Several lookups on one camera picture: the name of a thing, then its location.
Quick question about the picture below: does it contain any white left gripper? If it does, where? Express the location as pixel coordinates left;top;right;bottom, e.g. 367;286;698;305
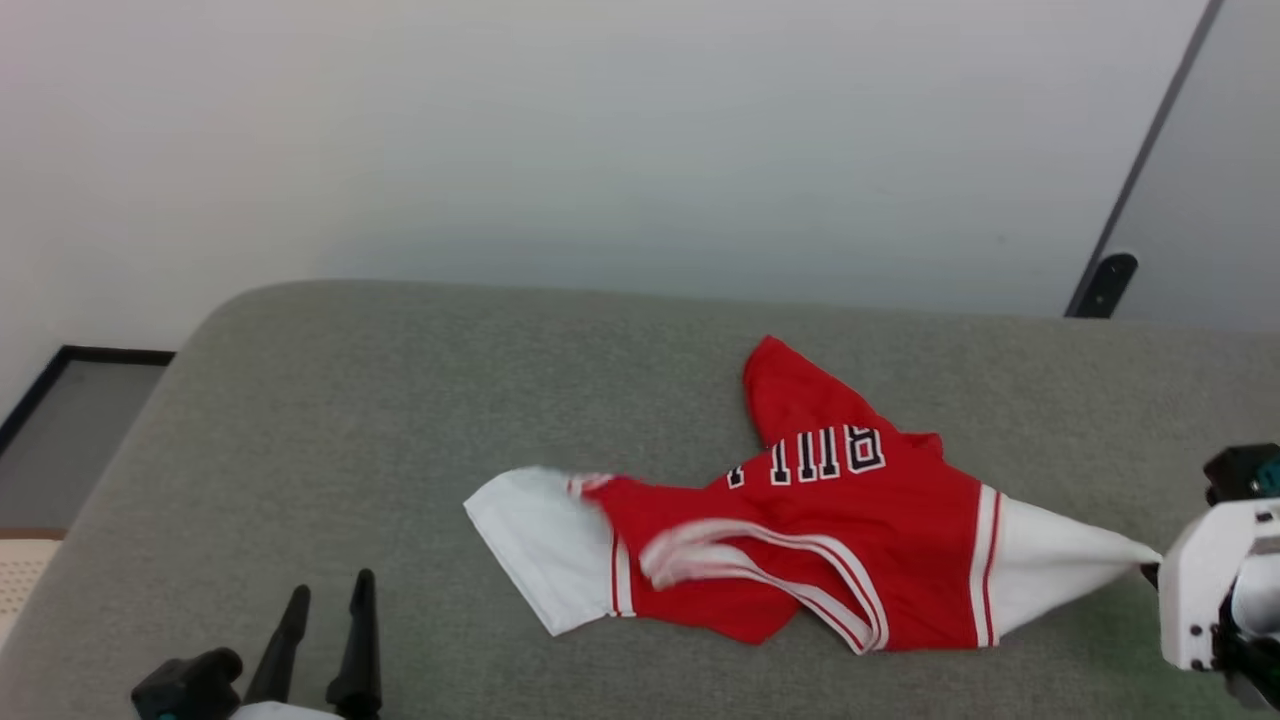
230;568;384;720

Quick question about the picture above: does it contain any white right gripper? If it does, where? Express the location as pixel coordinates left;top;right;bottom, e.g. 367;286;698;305
1158;498;1280;673

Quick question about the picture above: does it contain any red and white jersey garment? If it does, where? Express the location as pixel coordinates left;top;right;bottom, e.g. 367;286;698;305
463;335;1163;656

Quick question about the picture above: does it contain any cream perforated laundry basket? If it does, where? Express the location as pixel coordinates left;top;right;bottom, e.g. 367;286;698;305
0;530;64;646

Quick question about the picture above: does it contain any black-framed grey panel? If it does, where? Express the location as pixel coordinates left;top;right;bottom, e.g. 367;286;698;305
0;345;176;531

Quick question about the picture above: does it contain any grey door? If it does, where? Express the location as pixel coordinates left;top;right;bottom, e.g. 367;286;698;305
1085;0;1280;331

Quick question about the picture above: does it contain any dark door edge strip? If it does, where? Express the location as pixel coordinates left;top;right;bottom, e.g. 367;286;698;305
1063;0;1226;319

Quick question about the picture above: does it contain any black door handle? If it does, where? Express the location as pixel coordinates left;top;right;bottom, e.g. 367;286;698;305
1075;253;1139;319

